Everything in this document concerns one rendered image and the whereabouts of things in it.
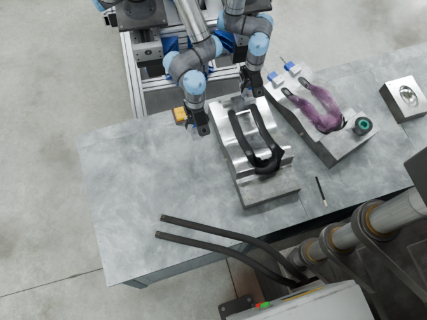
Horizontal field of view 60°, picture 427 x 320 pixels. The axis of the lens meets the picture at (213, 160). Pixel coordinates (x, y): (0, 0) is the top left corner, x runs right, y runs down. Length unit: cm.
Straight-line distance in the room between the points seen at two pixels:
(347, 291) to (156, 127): 115
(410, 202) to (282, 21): 265
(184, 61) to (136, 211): 67
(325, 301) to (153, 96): 191
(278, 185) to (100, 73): 181
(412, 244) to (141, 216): 106
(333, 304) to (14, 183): 225
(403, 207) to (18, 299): 223
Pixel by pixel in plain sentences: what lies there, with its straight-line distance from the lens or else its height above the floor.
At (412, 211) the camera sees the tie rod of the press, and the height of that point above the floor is 170.
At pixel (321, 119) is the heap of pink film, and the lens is 175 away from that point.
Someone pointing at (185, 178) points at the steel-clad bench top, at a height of 80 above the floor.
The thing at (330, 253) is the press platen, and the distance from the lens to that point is 114.
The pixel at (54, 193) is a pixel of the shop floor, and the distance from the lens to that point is 263.
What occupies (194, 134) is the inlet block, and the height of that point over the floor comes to 96.
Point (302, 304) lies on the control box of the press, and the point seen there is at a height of 147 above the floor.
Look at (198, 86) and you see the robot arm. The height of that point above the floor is 130.
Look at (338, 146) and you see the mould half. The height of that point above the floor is 91.
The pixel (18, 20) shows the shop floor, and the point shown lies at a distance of 349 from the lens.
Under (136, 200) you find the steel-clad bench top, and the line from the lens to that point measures 163.
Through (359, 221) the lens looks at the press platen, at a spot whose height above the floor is 154.
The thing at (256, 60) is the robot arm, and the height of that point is 118.
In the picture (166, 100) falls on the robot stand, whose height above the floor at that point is 21.
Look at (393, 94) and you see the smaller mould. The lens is 198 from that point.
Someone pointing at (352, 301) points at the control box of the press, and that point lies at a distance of 95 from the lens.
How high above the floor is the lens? 235
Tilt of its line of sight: 68 degrees down
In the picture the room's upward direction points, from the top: 6 degrees clockwise
